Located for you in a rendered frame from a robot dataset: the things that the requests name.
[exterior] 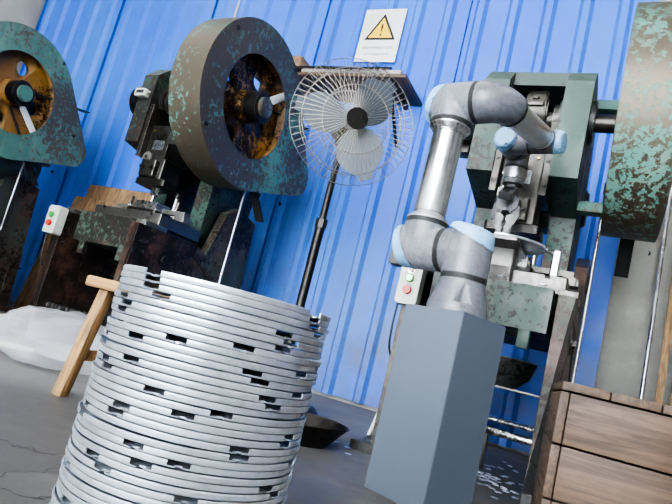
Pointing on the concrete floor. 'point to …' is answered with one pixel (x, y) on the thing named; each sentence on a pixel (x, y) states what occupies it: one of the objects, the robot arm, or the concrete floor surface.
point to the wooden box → (604, 449)
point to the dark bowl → (320, 431)
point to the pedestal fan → (346, 146)
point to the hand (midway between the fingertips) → (500, 235)
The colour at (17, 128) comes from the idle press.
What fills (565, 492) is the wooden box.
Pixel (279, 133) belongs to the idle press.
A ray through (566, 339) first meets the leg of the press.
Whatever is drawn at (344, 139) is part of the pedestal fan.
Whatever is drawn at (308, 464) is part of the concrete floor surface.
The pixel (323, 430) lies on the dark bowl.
